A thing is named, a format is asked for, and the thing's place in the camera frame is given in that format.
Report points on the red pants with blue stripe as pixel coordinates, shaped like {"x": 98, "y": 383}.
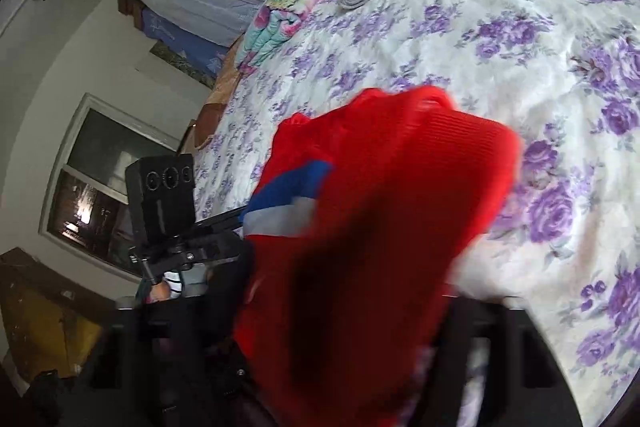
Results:
{"x": 400, "y": 207}

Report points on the wooden cabinet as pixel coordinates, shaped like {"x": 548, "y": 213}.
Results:
{"x": 45, "y": 307}

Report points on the window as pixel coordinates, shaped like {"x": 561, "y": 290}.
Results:
{"x": 100, "y": 187}

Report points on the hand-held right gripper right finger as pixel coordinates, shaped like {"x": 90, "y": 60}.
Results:
{"x": 505, "y": 352}

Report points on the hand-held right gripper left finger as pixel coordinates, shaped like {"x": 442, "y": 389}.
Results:
{"x": 165, "y": 357}

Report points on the purple floral bed sheet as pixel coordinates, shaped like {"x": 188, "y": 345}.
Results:
{"x": 500, "y": 32}

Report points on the blue patterned cloth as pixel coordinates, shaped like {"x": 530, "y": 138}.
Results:
{"x": 175, "y": 39}

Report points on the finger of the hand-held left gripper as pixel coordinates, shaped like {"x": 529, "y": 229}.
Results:
{"x": 220, "y": 218}

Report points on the person's left hand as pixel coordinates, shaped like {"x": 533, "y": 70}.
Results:
{"x": 159, "y": 293}

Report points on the folded floral quilt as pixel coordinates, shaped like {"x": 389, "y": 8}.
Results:
{"x": 290, "y": 2}

